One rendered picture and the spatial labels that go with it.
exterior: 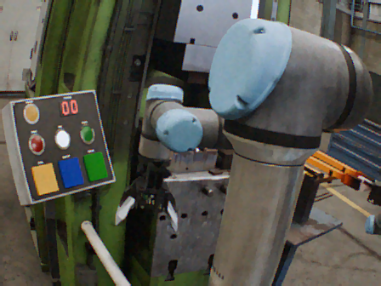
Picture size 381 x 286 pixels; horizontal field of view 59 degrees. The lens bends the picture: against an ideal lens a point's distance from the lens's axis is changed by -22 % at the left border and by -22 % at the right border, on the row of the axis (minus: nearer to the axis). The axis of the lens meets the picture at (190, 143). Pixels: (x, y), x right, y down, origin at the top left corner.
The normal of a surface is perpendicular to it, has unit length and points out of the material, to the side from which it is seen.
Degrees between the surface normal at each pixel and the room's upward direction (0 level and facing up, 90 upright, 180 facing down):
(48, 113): 60
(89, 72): 90
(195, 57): 90
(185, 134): 90
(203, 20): 90
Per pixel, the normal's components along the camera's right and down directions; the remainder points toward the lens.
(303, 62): 0.34, -0.04
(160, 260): 0.48, 0.33
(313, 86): 0.32, 0.22
